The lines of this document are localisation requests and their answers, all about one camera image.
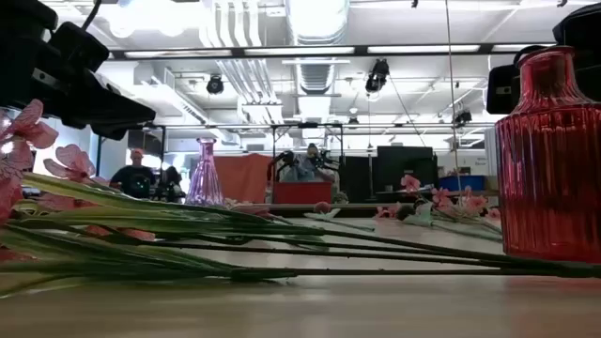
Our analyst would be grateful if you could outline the black table edge rail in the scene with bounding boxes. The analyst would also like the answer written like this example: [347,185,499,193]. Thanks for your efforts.
[270,202,400,219]

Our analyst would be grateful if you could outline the round ceiling ventilation duct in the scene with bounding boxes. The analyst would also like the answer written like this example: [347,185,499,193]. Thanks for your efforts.
[284,0,352,95]

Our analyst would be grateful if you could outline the purple glass vase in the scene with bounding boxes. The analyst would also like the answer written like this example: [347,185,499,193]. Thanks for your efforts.
[185,137,225,207]

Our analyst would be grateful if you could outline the pink blossom spray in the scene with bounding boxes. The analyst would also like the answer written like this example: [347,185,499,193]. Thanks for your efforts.
[374,173,504,243]

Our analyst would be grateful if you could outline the black camera cable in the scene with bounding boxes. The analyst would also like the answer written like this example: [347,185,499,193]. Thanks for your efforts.
[81,0,104,31]

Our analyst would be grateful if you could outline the red ribbed glass vase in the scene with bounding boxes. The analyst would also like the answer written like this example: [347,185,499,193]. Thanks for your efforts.
[494,45,601,265]

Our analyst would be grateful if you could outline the blue plastic bin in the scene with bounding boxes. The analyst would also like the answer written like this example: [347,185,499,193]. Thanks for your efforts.
[439,175,487,192]

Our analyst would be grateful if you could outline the pink veined flower spray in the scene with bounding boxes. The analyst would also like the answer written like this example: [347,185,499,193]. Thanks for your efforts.
[0,98,513,262]

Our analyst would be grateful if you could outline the red plastic bin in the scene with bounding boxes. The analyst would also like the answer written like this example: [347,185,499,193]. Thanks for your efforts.
[272,181,333,205]

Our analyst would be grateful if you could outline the pink bud tulip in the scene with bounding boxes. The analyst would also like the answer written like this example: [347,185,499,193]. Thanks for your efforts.
[302,200,377,234]

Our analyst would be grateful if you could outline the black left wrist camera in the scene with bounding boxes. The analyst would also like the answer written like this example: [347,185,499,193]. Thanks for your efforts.
[48,21,111,74]

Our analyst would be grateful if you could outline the black distant frame bar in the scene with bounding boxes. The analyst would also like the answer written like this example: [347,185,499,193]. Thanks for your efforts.
[140,121,495,135]

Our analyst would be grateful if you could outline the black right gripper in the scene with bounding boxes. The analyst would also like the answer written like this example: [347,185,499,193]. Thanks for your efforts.
[485,63,522,115]

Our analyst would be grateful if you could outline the person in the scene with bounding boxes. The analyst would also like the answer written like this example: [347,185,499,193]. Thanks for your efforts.
[280,143,340,185]
[157,166,187,204]
[110,148,157,199]

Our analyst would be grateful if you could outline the orange panel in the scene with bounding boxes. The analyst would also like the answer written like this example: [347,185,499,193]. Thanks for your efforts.
[213,153,274,204]

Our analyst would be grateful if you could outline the black overhead camera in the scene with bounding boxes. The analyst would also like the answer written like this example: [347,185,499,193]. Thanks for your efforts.
[453,108,473,129]
[206,74,225,96]
[364,58,391,94]

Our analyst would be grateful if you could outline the black overhead frame bar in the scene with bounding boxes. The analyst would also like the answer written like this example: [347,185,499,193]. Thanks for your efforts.
[107,43,558,61]

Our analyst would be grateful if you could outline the thin hanging rope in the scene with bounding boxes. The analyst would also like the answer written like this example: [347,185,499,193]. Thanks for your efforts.
[443,0,465,204]

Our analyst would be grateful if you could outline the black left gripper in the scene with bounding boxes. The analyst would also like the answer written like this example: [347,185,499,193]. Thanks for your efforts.
[0,0,157,142]

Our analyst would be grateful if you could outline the black partition panel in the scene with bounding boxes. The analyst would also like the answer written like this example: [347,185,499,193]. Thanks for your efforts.
[338,146,439,204]

